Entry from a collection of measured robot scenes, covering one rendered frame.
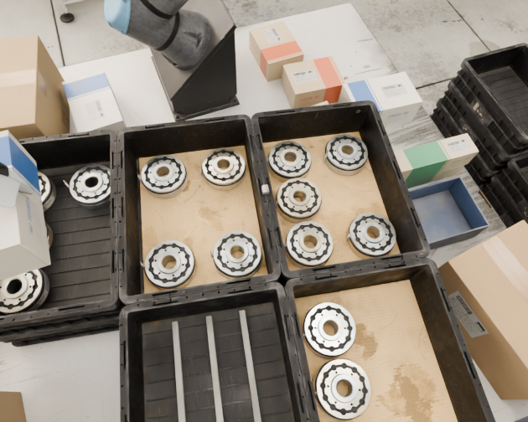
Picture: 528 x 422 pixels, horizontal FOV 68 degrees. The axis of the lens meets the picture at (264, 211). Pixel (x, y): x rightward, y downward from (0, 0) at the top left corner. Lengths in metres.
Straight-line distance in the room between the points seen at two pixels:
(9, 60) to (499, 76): 1.71
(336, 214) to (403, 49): 1.85
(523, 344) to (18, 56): 1.33
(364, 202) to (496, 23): 2.28
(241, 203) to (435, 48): 2.04
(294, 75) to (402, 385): 0.87
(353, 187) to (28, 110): 0.79
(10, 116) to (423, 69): 2.12
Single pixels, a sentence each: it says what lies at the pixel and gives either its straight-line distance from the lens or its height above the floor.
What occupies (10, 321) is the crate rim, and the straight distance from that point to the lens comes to 0.83.
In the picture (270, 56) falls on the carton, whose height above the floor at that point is 0.78.
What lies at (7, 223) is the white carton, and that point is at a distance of 0.64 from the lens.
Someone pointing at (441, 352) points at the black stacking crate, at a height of 0.85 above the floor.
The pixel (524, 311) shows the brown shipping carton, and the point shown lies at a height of 0.86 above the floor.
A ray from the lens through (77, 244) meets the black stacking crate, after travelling 0.95.
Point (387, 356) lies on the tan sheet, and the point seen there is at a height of 0.83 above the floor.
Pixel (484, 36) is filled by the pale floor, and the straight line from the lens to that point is 2.96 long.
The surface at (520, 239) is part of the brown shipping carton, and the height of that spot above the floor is 0.86.
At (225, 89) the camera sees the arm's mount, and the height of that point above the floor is 0.78.
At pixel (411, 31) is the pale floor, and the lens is 2.80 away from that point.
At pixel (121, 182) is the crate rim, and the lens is 0.86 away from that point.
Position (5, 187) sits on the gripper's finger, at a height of 1.17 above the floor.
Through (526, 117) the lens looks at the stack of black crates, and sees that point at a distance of 1.84.
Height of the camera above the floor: 1.64
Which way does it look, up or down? 64 degrees down
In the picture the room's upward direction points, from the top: 4 degrees clockwise
